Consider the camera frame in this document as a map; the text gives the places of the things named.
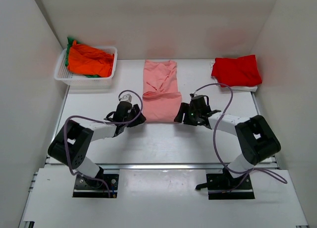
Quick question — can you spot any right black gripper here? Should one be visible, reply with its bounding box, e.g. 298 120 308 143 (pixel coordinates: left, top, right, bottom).
174 103 200 126

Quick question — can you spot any pink t-shirt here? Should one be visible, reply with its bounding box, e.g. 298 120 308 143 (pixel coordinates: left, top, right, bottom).
142 60 182 123

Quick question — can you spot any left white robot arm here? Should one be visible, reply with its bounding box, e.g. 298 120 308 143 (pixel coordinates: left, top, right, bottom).
48 101 146 189

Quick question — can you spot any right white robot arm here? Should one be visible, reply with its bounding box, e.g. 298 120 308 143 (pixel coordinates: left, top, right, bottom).
174 95 281 192

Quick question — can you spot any folded red t-shirt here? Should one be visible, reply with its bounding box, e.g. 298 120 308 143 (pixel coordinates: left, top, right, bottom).
211 55 262 87

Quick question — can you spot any orange t-shirt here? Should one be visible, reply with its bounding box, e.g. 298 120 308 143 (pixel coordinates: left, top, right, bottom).
67 40 114 78

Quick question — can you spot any white plastic basket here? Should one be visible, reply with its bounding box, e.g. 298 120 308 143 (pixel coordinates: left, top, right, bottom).
54 46 117 88

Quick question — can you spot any green t-shirt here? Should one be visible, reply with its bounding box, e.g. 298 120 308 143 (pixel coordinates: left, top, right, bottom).
65 36 100 78

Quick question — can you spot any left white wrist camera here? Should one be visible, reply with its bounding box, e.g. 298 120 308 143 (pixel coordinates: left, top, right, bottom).
119 94 132 104

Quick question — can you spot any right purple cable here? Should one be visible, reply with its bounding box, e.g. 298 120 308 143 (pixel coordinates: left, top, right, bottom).
190 83 288 194

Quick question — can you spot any purple cable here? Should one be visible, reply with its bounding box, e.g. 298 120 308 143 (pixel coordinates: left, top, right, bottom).
63 90 144 198
190 83 288 194

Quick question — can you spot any aluminium rail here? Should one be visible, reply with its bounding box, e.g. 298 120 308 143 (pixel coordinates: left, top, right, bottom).
98 163 223 170

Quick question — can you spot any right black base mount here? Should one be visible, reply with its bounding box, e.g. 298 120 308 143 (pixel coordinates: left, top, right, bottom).
195 169 255 200

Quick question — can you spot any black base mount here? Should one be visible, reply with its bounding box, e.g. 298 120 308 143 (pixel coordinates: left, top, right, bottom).
72 173 119 199
195 169 255 200

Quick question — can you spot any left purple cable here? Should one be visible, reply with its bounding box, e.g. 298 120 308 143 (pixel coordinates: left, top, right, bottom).
63 90 144 198

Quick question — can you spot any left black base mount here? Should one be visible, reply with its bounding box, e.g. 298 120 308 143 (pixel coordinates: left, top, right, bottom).
72 173 119 199

